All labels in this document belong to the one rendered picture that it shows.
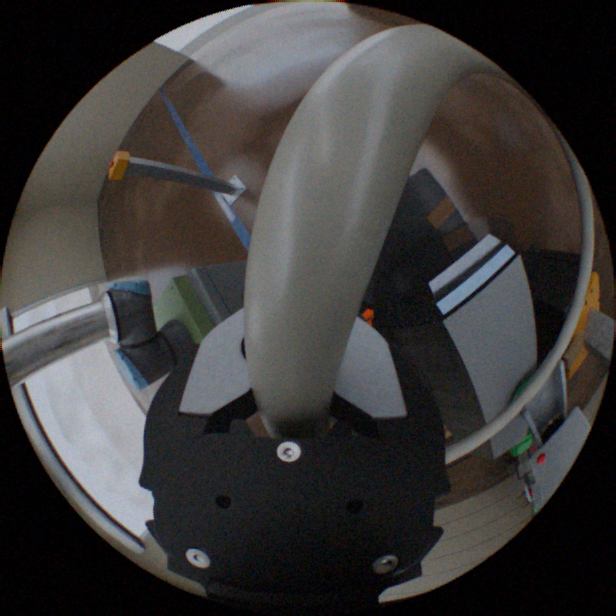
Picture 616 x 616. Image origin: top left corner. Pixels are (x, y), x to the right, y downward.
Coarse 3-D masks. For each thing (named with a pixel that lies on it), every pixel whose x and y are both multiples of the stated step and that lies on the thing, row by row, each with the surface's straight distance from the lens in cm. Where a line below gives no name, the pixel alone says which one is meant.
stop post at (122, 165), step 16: (128, 160) 117; (144, 160) 128; (112, 176) 119; (144, 176) 127; (160, 176) 131; (176, 176) 136; (192, 176) 142; (208, 176) 156; (224, 192) 169; (240, 192) 172
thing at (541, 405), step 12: (552, 372) 53; (564, 372) 49; (552, 384) 58; (564, 384) 54; (516, 396) 46; (540, 396) 55; (552, 396) 63; (564, 396) 60; (528, 408) 54; (540, 408) 61; (552, 408) 71; (564, 408) 69; (528, 420) 48; (540, 420) 69; (564, 420) 81; (540, 444) 77
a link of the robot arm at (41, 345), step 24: (120, 288) 60; (144, 288) 62; (72, 312) 60; (96, 312) 59; (120, 312) 58; (144, 312) 62; (24, 336) 60; (48, 336) 58; (72, 336) 57; (96, 336) 59; (120, 336) 61; (144, 336) 63; (24, 360) 60; (48, 360) 59
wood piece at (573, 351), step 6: (576, 336) 136; (582, 336) 136; (576, 342) 134; (582, 342) 140; (570, 348) 132; (576, 348) 133; (570, 354) 129; (576, 354) 137; (564, 360) 131; (570, 360) 131; (564, 366) 135; (570, 366) 136
